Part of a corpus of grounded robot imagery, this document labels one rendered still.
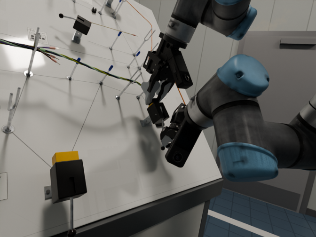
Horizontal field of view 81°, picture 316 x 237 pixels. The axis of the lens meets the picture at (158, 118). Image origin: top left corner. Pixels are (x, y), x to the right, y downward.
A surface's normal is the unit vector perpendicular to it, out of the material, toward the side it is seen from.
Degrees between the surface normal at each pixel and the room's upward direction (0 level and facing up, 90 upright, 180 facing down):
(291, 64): 90
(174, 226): 90
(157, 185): 51
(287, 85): 90
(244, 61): 56
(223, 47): 90
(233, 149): 79
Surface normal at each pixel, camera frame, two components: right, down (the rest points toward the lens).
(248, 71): 0.32, -0.42
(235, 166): -0.76, -0.22
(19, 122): 0.60, -0.47
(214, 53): -0.42, 0.04
